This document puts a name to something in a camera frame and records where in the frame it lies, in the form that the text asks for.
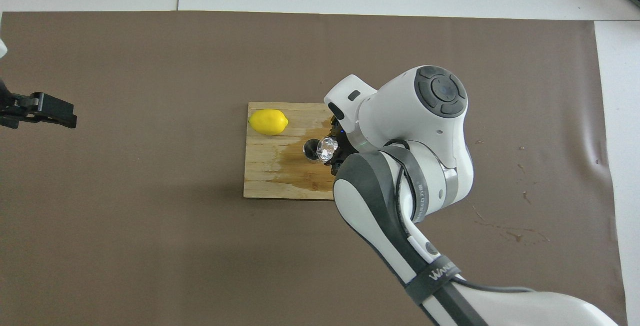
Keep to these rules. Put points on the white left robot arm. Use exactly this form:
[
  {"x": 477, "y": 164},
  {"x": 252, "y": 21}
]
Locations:
[{"x": 2, "y": 49}]

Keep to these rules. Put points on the yellow lemon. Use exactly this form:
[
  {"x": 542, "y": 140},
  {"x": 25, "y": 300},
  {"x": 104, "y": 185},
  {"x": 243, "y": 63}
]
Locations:
[{"x": 268, "y": 122}]

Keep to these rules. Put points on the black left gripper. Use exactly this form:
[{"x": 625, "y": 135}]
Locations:
[{"x": 5, "y": 101}]

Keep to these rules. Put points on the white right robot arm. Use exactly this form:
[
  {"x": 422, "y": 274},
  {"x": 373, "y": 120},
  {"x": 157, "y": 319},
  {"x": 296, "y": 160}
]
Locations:
[{"x": 415, "y": 126}]

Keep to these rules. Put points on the brown paper table mat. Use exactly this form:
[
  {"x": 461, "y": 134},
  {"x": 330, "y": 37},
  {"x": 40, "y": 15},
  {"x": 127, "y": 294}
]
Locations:
[{"x": 150, "y": 246}]

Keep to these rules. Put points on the small clear glass cup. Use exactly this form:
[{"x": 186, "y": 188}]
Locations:
[{"x": 327, "y": 149}]

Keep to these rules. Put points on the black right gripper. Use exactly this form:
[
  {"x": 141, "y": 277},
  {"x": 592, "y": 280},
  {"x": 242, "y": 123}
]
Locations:
[{"x": 344, "y": 141}]

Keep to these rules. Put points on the steel jigger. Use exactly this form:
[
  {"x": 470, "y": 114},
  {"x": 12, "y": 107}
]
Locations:
[{"x": 310, "y": 151}]

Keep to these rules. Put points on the wooden cutting board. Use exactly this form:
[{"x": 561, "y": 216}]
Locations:
[{"x": 280, "y": 176}]

